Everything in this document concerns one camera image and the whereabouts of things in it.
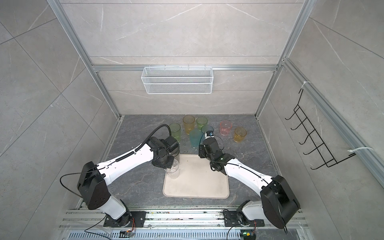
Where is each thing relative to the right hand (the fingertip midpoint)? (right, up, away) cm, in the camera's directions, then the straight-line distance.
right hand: (203, 144), depth 87 cm
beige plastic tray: (-4, -21, 0) cm, 22 cm away
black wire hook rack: (+49, -3, -29) cm, 57 cm away
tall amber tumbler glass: (-9, +14, +14) cm, 22 cm away
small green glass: (0, +15, +27) cm, 31 cm away
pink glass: (+17, +11, +20) cm, 29 cm away
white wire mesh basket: (-17, +43, +14) cm, 48 cm away
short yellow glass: (+29, +5, +23) cm, 37 cm away
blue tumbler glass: (+2, +10, +9) cm, 14 cm away
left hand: (-20, -9, -5) cm, 23 cm away
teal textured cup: (-5, +4, +14) cm, 15 cm away
